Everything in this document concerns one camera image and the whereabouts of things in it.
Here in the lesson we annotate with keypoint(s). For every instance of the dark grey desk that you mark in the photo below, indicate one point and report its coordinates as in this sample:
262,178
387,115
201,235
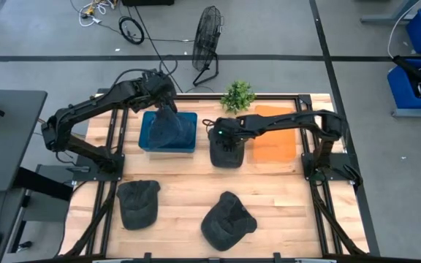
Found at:
6,146

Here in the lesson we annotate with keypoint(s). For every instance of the dark grey baseball cap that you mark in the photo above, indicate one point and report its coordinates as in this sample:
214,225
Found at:
227,226
137,208
227,160

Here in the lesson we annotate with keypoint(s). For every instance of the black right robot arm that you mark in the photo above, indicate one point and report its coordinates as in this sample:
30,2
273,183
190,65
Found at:
291,120

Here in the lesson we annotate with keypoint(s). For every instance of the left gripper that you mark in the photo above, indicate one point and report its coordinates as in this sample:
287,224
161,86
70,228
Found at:
155,87

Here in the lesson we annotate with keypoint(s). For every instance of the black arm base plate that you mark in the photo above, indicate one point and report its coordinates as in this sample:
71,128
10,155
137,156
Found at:
86,173
342,160

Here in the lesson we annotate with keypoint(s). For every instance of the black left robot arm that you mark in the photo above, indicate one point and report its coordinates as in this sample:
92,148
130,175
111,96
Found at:
86,106

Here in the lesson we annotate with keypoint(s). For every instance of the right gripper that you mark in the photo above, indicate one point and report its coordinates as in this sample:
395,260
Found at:
228,135

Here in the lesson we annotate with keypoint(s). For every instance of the blue plastic bin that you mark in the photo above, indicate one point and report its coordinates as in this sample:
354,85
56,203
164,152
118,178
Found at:
143,137

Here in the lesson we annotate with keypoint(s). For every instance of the black floor fan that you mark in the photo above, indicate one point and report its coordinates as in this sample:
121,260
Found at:
206,36

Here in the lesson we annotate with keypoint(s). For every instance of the blue denim baseball cap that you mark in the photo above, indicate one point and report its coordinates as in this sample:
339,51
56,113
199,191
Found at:
166,129

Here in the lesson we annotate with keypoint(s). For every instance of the black aluminium table frame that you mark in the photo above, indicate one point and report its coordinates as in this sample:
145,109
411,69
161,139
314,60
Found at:
318,212

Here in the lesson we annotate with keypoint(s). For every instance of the green artificial plant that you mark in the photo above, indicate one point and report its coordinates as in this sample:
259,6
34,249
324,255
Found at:
238,96

